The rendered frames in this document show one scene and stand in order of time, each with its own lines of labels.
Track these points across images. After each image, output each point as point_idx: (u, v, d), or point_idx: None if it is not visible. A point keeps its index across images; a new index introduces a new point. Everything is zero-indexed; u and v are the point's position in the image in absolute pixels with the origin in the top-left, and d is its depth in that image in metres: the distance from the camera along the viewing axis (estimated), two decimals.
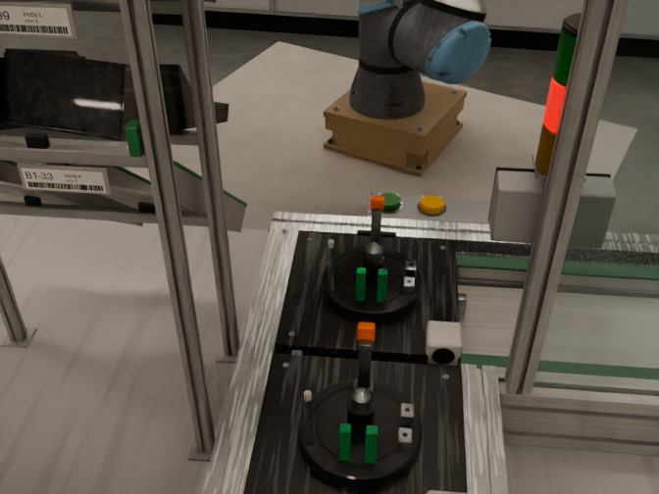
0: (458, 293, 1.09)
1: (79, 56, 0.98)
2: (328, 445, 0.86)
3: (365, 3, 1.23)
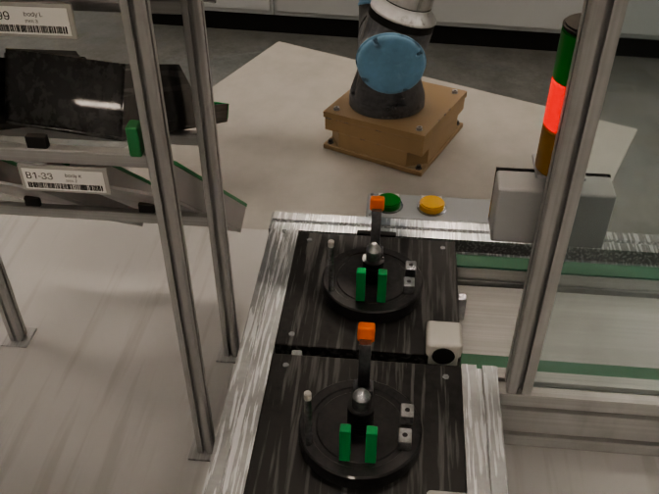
0: (458, 293, 1.09)
1: (79, 56, 0.98)
2: (328, 445, 0.86)
3: None
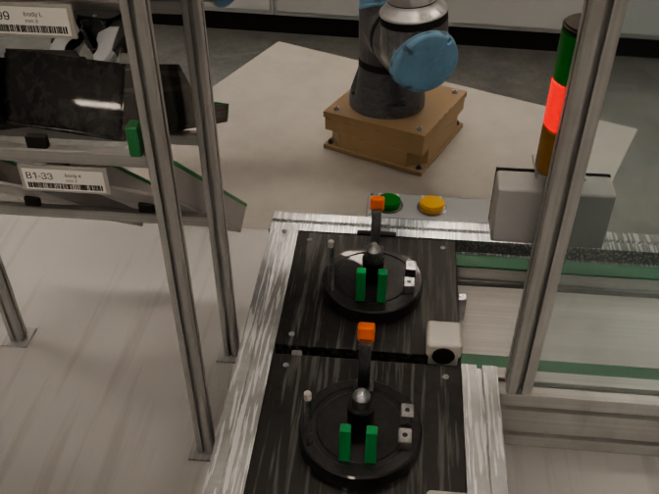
0: (458, 293, 1.09)
1: (79, 56, 0.98)
2: (328, 445, 0.86)
3: None
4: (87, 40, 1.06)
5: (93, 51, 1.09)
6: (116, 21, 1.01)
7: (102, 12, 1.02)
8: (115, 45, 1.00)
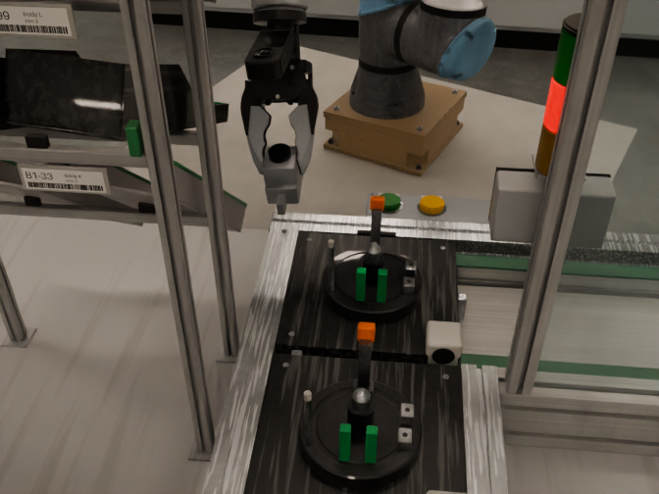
0: (458, 293, 1.09)
1: (286, 151, 1.02)
2: (328, 445, 0.86)
3: None
4: (265, 103, 1.06)
5: None
6: (301, 97, 1.02)
7: (283, 91, 1.01)
8: (312, 127, 1.02)
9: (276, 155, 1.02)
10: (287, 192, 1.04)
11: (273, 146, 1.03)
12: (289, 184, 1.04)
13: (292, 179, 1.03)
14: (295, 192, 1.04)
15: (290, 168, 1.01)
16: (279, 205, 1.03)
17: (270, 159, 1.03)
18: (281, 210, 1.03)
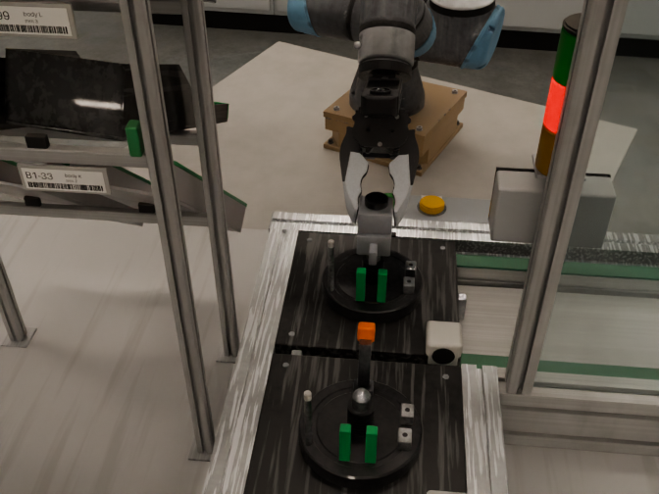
0: (458, 293, 1.09)
1: (384, 199, 0.99)
2: (328, 445, 0.86)
3: None
4: (360, 155, 1.05)
5: None
6: (403, 147, 1.00)
7: (386, 139, 1.00)
8: (412, 178, 1.00)
9: (374, 201, 0.99)
10: (380, 241, 0.99)
11: (369, 193, 1.00)
12: (383, 233, 0.99)
13: (388, 228, 0.99)
14: (388, 242, 0.99)
15: (388, 215, 0.98)
16: (373, 254, 0.98)
17: (367, 206, 0.99)
18: (375, 259, 0.99)
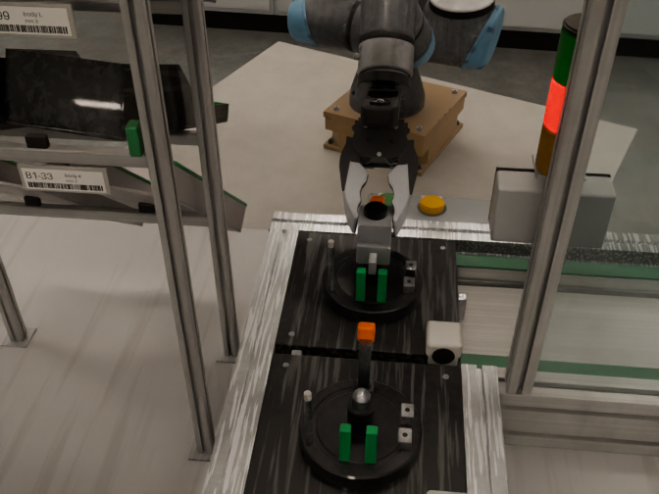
0: (458, 293, 1.09)
1: (383, 209, 1.00)
2: (328, 445, 0.86)
3: None
4: None
5: None
6: (402, 157, 1.01)
7: (385, 149, 1.01)
8: (411, 188, 1.01)
9: (373, 212, 0.99)
10: (380, 251, 1.00)
11: (368, 203, 1.01)
12: (382, 243, 1.00)
13: (387, 238, 1.00)
14: (388, 252, 1.00)
15: (387, 224, 0.99)
16: (373, 264, 0.99)
17: (366, 216, 1.00)
18: (374, 269, 1.00)
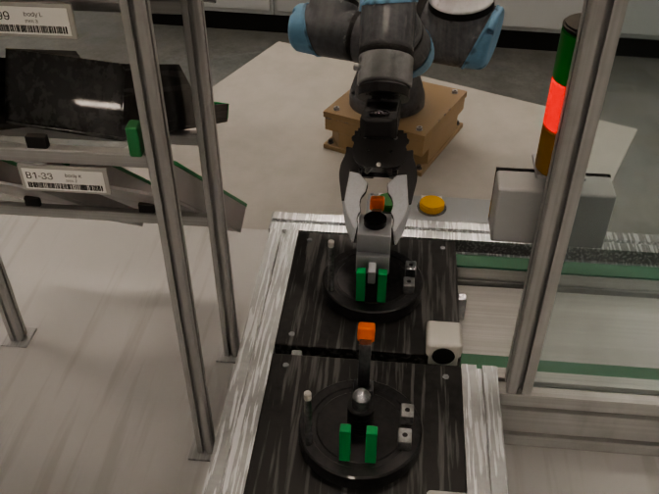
0: (458, 293, 1.09)
1: (383, 219, 1.01)
2: (328, 445, 0.86)
3: None
4: (359, 174, 1.06)
5: None
6: (401, 168, 1.02)
7: (385, 160, 1.02)
8: (410, 198, 1.02)
9: (373, 222, 1.00)
10: (379, 261, 1.01)
11: (368, 213, 1.02)
12: (381, 253, 1.01)
13: (386, 248, 1.01)
14: (387, 262, 1.01)
15: (386, 235, 1.00)
16: (372, 273, 1.00)
17: (366, 225, 1.01)
18: (373, 278, 1.01)
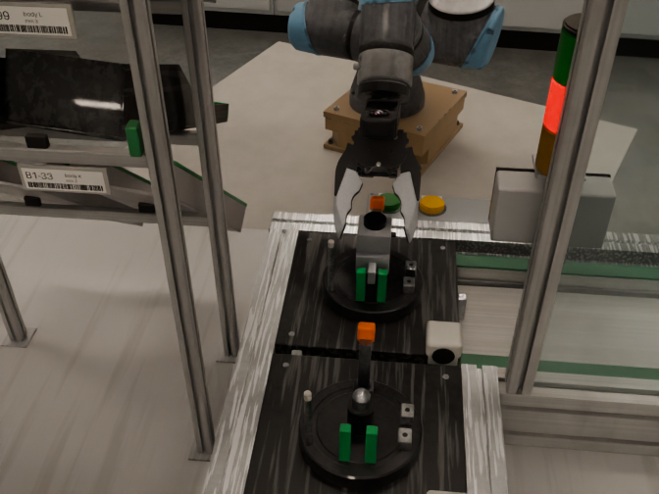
0: (458, 293, 1.09)
1: (382, 220, 1.01)
2: (328, 445, 0.86)
3: None
4: (359, 174, 1.06)
5: None
6: (403, 166, 1.02)
7: (385, 159, 1.02)
8: (417, 194, 1.02)
9: (373, 222, 1.00)
10: (379, 261, 1.01)
11: (368, 213, 1.02)
12: (381, 253, 1.01)
13: (386, 248, 1.01)
14: (387, 262, 1.01)
15: (386, 235, 1.00)
16: (372, 273, 1.00)
17: (365, 225, 1.01)
18: (373, 278, 1.01)
